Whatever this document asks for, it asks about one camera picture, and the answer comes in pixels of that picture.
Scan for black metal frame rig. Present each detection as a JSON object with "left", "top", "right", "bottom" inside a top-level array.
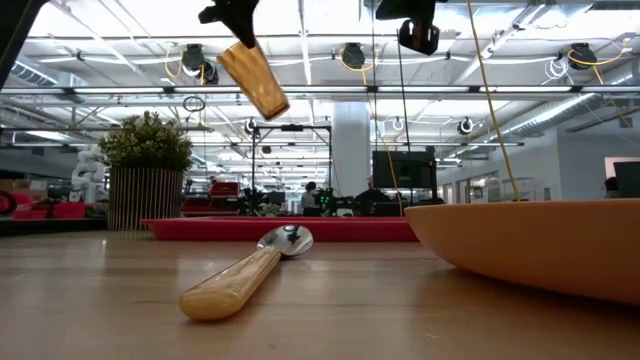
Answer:
[{"left": 249, "top": 123, "right": 334, "bottom": 204}]

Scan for yellow hanging cable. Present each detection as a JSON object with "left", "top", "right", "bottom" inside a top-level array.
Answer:
[{"left": 466, "top": 0, "right": 522, "bottom": 202}]

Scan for white pillar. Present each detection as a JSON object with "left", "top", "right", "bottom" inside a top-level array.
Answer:
[{"left": 331, "top": 101, "right": 372, "bottom": 199}]

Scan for wooden-handled metal spoon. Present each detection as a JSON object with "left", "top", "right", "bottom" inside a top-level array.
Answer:
[{"left": 178, "top": 224, "right": 315, "bottom": 322}]

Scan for amber ribbed plastic cup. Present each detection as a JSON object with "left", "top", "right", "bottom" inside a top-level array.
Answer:
[{"left": 215, "top": 40, "right": 291, "bottom": 122}]

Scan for person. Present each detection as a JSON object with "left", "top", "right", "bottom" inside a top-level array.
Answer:
[
  {"left": 602, "top": 176, "right": 622, "bottom": 200},
  {"left": 353, "top": 175, "right": 397, "bottom": 218},
  {"left": 300, "top": 180, "right": 322, "bottom": 218}
]

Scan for red plastic tray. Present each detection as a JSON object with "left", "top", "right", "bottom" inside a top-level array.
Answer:
[{"left": 140, "top": 215, "right": 420, "bottom": 244}]

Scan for black ceiling cable reel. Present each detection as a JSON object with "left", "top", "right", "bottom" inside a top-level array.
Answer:
[
  {"left": 180, "top": 43, "right": 220, "bottom": 86},
  {"left": 341, "top": 42, "right": 367, "bottom": 71},
  {"left": 568, "top": 42, "right": 600, "bottom": 71}
]

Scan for orange plate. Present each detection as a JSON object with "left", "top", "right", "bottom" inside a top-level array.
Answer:
[{"left": 403, "top": 197, "right": 640, "bottom": 307}]

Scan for red storage bins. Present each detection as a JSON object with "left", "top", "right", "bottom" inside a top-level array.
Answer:
[{"left": 0, "top": 191, "right": 87, "bottom": 222}]

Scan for green plant in striped planter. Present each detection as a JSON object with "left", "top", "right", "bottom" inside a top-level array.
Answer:
[{"left": 97, "top": 110, "right": 194, "bottom": 232}]

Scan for black hanging cable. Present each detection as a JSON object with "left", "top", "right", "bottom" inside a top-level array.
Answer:
[{"left": 396, "top": 28, "right": 414, "bottom": 205}]

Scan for dark computer monitor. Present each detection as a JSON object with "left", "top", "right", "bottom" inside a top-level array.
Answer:
[{"left": 613, "top": 160, "right": 640, "bottom": 200}]

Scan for white robot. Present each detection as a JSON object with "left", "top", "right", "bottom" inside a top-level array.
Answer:
[{"left": 69, "top": 145, "right": 109, "bottom": 204}]

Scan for black monitor screen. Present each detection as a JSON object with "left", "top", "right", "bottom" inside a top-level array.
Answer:
[{"left": 371, "top": 150, "right": 438, "bottom": 191}]

